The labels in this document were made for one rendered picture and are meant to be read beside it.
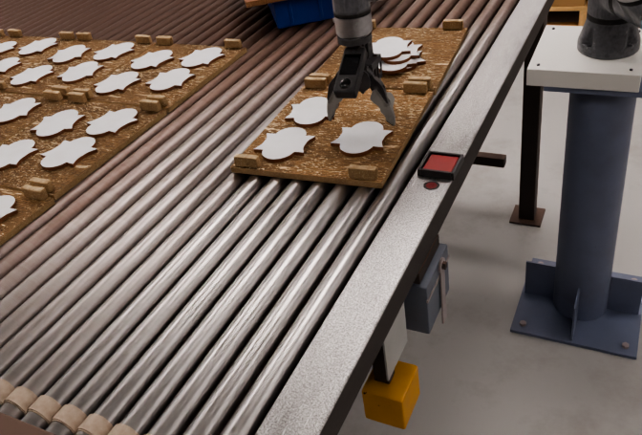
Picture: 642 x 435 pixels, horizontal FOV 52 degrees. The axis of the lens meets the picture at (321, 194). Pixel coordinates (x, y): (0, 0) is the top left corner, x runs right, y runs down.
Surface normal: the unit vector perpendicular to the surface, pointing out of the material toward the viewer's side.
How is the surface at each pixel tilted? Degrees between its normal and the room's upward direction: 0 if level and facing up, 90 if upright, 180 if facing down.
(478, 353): 0
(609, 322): 0
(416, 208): 0
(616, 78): 90
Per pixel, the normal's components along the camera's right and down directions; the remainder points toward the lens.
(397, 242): -0.14, -0.82
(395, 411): -0.43, 0.55
